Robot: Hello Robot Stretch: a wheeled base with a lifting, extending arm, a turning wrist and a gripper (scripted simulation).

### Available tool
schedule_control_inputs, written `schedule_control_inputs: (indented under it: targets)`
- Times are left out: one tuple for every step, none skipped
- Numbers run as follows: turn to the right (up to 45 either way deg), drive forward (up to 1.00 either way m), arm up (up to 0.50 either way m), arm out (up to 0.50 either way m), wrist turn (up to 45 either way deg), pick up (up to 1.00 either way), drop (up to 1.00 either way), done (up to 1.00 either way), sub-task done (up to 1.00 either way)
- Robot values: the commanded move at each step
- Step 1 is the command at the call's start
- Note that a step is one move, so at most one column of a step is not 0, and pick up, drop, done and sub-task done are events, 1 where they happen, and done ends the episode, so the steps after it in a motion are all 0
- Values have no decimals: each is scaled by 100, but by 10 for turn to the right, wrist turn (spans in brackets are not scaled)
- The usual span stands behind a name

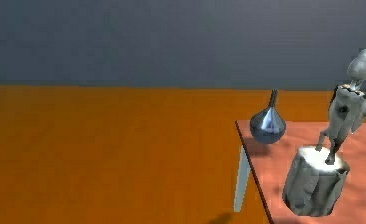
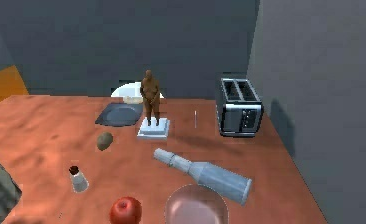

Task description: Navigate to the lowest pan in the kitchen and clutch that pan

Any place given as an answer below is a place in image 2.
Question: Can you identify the brown figure statue white base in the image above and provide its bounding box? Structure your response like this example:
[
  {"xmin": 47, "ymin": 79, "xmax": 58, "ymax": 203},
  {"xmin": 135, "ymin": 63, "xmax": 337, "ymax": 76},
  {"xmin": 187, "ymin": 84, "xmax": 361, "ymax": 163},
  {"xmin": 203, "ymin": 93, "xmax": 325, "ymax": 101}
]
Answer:
[{"xmin": 136, "ymin": 69, "xmax": 171, "ymax": 140}]

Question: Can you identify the silver black toaster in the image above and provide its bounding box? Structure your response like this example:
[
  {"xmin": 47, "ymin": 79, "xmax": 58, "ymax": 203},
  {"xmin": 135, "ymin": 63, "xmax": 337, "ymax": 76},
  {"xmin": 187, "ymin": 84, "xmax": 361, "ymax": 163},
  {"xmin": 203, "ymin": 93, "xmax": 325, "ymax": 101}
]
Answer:
[{"xmin": 215, "ymin": 77, "xmax": 265, "ymax": 138}]

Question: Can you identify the white bowl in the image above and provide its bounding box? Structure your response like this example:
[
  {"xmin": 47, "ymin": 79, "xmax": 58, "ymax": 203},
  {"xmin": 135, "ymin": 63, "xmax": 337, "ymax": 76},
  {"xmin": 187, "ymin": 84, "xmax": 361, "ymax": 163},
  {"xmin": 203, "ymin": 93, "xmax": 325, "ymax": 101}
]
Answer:
[{"xmin": 110, "ymin": 81, "xmax": 165, "ymax": 105}]

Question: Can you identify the grey plate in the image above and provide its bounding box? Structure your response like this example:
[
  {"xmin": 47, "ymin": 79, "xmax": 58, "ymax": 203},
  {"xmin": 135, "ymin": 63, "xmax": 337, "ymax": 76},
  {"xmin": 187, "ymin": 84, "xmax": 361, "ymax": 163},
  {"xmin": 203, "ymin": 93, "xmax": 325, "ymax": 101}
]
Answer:
[{"xmin": 94, "ymin": 102, "xmax": 145, "ymax": 128}]

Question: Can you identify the pale blue glass bottle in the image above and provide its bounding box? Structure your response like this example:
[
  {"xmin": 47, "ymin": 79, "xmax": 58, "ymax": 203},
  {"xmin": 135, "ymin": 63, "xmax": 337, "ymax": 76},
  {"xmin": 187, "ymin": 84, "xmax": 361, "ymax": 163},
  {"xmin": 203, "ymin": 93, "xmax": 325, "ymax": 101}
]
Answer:
[{"xmin": 153, "ymin": 148, "xmax": 253, "ymax": 207}]

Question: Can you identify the clear glass bowl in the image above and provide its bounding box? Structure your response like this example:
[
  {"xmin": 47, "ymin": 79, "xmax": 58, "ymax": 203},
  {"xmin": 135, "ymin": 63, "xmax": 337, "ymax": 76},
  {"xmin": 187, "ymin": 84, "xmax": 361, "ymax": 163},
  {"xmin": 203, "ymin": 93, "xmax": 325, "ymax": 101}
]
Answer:
[{"xmin": 164, "ymin": 184, "xmax": 230, "ymax": 224}]

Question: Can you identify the red apple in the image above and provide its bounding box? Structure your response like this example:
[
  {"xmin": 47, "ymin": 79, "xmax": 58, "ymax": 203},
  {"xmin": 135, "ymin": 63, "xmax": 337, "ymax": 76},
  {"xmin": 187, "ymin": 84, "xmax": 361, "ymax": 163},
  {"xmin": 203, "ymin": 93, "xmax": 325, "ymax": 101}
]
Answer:
[{"xmin": 109, "ymin": 196, "xmax": 143, "ymax": 224}]

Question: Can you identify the clear shaker dark cap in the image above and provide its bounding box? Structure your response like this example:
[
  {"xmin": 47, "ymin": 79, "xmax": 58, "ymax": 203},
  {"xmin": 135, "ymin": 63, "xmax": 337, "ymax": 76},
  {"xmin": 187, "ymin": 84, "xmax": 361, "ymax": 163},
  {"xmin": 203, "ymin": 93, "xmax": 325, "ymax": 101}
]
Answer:
[{"xmin": 68, "ymin": 165, "xmax": 90, "ymax": 193}]

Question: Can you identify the grey crumpled cloth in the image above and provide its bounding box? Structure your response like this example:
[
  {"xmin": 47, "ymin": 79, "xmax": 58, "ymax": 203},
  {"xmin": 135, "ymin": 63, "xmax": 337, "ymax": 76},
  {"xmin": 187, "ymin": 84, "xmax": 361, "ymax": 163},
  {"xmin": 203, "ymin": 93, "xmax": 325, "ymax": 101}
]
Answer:
[{"xmin": 0, "ymin": 153, "xmax": 23, "ymax": 224}]

